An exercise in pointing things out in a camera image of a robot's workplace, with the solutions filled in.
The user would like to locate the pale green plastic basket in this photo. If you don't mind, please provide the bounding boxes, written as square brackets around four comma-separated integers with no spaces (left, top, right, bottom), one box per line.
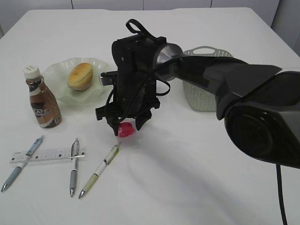
[182,46,233,112]

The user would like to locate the pale green wavy glass plate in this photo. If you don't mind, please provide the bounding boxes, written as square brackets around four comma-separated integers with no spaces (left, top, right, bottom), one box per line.
[42,58,112,104]

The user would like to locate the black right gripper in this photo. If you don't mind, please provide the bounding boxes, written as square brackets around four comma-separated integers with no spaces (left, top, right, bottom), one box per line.
[95,93,160,136]

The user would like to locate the beige click pen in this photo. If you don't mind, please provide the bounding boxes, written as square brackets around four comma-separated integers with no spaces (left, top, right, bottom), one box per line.
[78,142,120,199]

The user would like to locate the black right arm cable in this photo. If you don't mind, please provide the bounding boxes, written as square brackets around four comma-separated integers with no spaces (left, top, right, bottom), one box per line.
[105,18,172,125]

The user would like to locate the clear plastic ruler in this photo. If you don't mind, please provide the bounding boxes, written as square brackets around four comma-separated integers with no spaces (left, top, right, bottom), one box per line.
[9,148,72,163]

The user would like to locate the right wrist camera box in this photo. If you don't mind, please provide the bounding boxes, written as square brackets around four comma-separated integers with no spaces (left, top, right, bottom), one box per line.
[99,71,118,86]

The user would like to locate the light blue click pen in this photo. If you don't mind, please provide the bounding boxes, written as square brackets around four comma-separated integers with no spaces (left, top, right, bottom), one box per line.
[1,135,45,192]

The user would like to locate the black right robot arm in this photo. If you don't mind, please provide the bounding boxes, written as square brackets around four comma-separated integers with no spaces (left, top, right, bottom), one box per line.
[96,35,300,168]

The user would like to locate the bread roll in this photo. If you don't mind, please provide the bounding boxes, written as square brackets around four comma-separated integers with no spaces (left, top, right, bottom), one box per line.
[67,63,93,91]

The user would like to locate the brown Nescafe coffee bottle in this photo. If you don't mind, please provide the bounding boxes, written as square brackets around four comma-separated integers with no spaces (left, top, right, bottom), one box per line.
[23,65,62,128]

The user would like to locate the grey click pen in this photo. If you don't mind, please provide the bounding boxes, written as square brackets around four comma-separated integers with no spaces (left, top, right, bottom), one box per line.
[69,138,80,197]

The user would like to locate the pink correction tape dispenser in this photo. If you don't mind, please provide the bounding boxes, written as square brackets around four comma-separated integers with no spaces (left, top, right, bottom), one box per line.
[118,122,134,138]

